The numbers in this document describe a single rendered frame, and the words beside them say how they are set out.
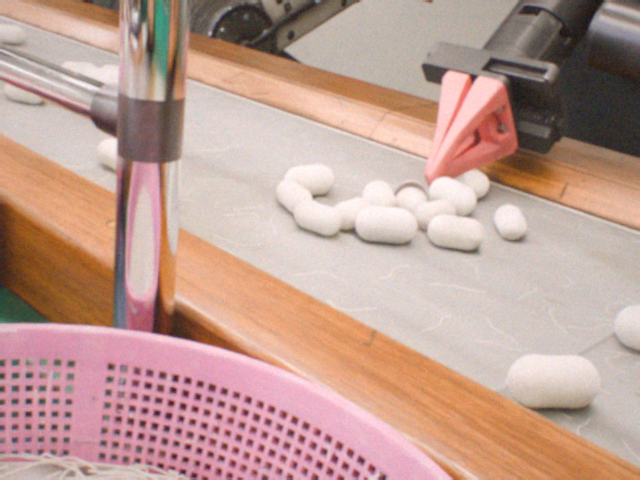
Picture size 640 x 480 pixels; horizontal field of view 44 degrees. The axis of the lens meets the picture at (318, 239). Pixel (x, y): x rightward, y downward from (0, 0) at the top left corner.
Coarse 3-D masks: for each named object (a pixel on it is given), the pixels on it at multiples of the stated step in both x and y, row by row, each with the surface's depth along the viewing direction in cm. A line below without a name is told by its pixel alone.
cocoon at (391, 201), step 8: (368, 184) 52; (376, 184) 51; (384, 184) 51; (368, 192) 51; (376, 192) 50; (384, 192) 50; (392, 192) 51; (376, 200) 49; (384, 200) 49; (392, 200) 50
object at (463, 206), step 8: (432, 184) 54; (440, 184) 53; (448, 184) 53; (456, 184) 53; (432, 192) 53; (440, 192) 53; (448, 192) 52; (456, 192) 52; (464, 192) 52; (472, 192) 52; (432, 200) 54; (448, 200) 52; (456, 200) 52; (464, 200) 52; (472, 200) 52; (456, 208) 52; (464, 208) 52; (472, 208) 52
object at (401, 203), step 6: (402, 192) 51; (408, 192) 50; (414, 192) 50; (420, 192) 51; (396, 198) 51; (402, 198) 50; (408, 198) 50; (414, 198) 50; (420, 198) 50; (402, 204) 50; (408, 204) 50; (414, 204) 50; (420, 204) 50; (408, 210) 50; (414, 210) 50
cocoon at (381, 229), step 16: (368, 208) 46; (384, 208) 46; (400, 208) 47; (368, 224) 46; (384, 224) 46; (400, 224) 46; (416, 224) 46; (368, 240) 47; (384, 240) 46; (400, 240) 46
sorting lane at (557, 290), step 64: (0, 128) 59; (64, 128) 61; (192, 128) 66; (256, 128) 68; (320, 128) 71; (192, 192) 51; (256, 192) 53; (512, 192) 60; (256, 256) 43; (320, 256) 44; (384, 256) 45; (448, 256) 46; (512, 256) 47; (576, 256) 49; (384, 320) 38; (448, 320) 38; (512, 320) 39; (576, 320) 40
